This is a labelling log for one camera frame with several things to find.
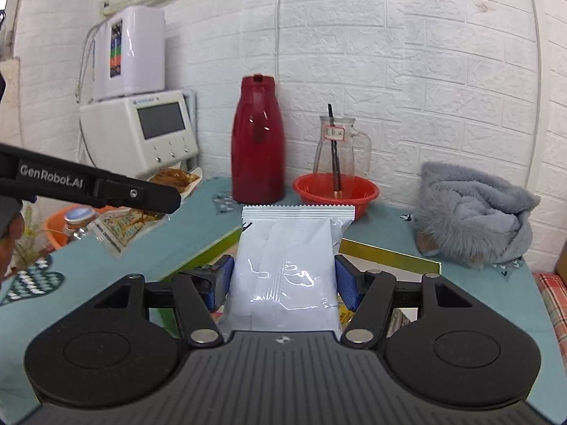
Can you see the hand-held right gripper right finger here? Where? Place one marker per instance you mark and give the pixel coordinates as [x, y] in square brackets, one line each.
[346, 281]

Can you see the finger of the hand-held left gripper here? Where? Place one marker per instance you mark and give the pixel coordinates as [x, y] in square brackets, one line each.
[141, 197]

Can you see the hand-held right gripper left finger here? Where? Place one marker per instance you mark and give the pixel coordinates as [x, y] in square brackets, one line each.
[223, 281]

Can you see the clear yellow snack packet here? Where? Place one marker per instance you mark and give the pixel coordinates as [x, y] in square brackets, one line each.
[119, 230]

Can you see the green cardboard box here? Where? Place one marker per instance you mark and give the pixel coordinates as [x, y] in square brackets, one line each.
[390, 256]

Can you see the white snack packet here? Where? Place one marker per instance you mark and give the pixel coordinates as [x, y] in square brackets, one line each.
[283, 274]

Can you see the person's left hand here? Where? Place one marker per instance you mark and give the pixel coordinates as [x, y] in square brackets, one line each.
[12, 248]

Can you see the orange plastic basin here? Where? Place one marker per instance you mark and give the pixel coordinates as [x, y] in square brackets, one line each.
[55, 230]

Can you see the glass jar with lid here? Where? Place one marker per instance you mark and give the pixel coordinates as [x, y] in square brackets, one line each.
[79, 222]

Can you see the green leafy plant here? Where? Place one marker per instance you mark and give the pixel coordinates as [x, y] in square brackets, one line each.
[31, 230]

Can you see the white machine with screen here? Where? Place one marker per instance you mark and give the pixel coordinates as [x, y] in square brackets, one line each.
[133, 128]

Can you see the red plastic bowl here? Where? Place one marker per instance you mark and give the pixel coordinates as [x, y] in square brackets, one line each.
[354, 199]

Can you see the teal heart-print tablecloth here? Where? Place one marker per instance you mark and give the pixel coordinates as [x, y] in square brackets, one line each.
[465, 292]

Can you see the red thermos jug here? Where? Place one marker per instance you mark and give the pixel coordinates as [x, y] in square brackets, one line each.
[257, 150]

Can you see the black straw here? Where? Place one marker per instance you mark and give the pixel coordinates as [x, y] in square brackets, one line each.
[335, 155]

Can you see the glass pitcher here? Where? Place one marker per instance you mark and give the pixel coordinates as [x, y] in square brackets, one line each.
[341, 150]

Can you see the grey fleece cloth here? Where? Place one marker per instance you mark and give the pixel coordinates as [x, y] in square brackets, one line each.
[474, 217]

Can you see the white water purifier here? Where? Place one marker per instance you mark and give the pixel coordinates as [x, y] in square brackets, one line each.
[135, 48]

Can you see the red plaid cloth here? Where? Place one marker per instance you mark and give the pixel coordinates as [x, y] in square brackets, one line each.
[553, 301]

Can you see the white wall pipe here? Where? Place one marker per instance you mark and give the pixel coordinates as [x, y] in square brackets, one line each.
[534, 75]

